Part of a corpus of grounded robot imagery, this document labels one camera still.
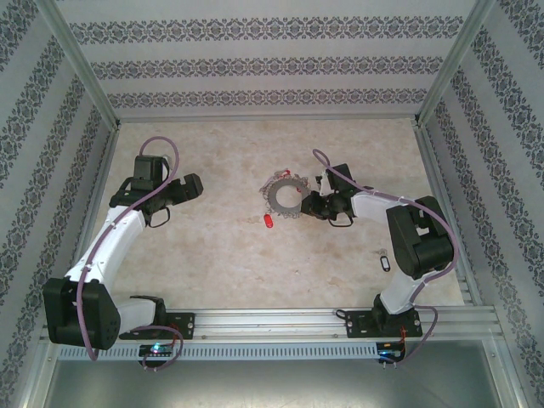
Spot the silver key with black tag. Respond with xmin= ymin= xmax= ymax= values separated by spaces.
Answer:
xmin=371 ymin=248 xmax=396 ymax=274

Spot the aluminium frame post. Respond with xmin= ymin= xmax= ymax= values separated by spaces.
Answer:
xmin=40 ymin=0 xmax=122 ymax=128
xmin=417 ymin=0 xmax=497 ymax=127

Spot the white slotted cable duct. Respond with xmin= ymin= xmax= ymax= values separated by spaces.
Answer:
xmin=59 ymin=343 xmax=379 ymax=360

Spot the controller circuit board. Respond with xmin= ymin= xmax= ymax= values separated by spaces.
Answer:
xmin=139 ymin=343 xmax=175 ymax=358
xmin=377 ymin=342 xmax=405 ymax=362

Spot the aluminium table side rail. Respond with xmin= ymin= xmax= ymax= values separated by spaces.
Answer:
xmin=414 ymin=121 xmax=484 ymax=305
xmin=71 ymin=125 xmax=122 ymax=277

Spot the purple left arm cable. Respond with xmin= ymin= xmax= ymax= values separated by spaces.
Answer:
xmin=76 ymin=136 xmax=184 ymax=371

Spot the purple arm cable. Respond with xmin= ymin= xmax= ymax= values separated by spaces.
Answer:
xmin=312 ymin=148 xmax=458 ymax=367
xmin=76 ymin=136 xmax=184 ymax=371

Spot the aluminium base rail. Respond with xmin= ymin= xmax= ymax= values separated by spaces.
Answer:
xmin=193 ymin=308 xmax=497 ymax=340

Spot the right controller circuit board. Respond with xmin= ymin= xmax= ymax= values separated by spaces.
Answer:
xmin=377 ymin=342 xmax=405 ymax=362

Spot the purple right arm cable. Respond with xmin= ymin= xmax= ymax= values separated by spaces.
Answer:
xmin=312 ymin=148 xmax=458 ymax=367

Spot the left controller circuit board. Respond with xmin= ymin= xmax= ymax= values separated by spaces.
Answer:
xmin=139 ymin=343 xmax=175 ymax=358

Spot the grey metal sheet panel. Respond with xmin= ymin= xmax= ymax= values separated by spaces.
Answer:
xmin=42 ymin=359 xmax=511 ymax=408

